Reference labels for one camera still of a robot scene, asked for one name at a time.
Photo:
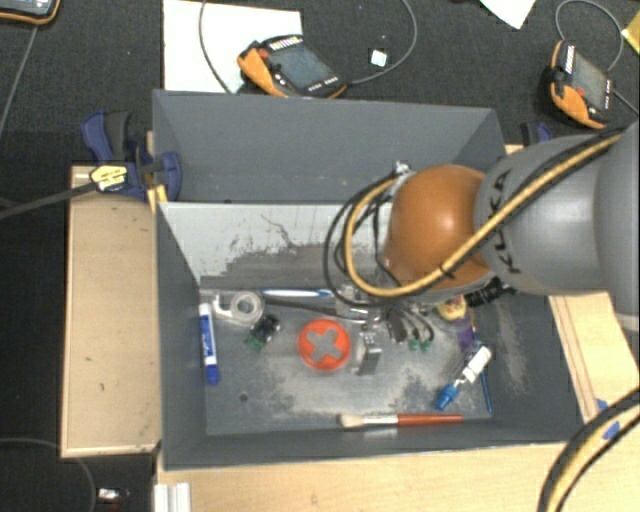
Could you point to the small green circuit board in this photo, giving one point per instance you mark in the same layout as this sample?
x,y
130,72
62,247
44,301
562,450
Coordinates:
x,y
262,334

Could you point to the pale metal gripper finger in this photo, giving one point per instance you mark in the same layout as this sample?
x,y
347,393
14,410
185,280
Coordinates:
x,y
362,361
375,357

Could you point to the thin blue stick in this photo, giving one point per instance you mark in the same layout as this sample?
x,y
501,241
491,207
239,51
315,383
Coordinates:
x,y
486,392

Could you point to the silver metal bracket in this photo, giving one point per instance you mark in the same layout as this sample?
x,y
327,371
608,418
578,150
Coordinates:
x,y
221,310

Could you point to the clear tape roll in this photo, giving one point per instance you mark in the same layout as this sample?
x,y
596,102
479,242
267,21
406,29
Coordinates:
x,y
246,305

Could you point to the grey metal bin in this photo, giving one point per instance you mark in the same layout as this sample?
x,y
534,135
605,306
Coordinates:
x,y
280,150

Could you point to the blue and white toothbrush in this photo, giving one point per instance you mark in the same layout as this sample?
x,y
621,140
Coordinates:
x,y
295,294

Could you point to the purple and yellow toy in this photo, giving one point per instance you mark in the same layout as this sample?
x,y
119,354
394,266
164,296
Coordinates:
x,y
457,320

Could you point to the orange round lid grey cross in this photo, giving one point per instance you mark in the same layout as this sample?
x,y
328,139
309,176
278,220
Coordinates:
x,y
325,346

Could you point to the white and blue tube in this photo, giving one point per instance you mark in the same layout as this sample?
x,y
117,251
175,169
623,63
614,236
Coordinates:
x,y
470,372

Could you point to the blue and white marker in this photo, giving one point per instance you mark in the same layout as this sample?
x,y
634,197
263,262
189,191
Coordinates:
x,y
209,345

